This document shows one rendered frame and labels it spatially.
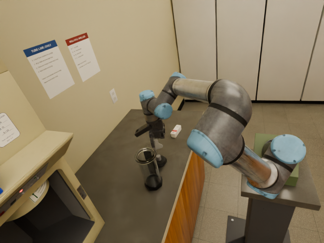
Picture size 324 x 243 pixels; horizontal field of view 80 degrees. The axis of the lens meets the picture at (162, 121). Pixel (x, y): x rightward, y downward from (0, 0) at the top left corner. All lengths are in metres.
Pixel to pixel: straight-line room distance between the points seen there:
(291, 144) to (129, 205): 0.79
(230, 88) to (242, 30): 2.64
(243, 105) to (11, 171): 0.61
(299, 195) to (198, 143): 0.72
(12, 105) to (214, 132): 0.55
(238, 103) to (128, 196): 0.80
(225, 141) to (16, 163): 0.54
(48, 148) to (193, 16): 2.87
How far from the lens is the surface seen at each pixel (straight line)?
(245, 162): 0.66
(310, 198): 1.14
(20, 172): 0.59
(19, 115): 0.68
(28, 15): 1.29
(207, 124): 0.52
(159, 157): 1.18
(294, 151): 0.89
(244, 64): 3.31
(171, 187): 1.10
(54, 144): 0.63
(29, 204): 0.78
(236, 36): 3.20
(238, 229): 2.02
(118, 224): 1.06
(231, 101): 0.53
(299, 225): 2.18
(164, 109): 0.83
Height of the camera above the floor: 1.81
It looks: 33 degrees down
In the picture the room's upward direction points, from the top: 12 degrees counter-clockwise
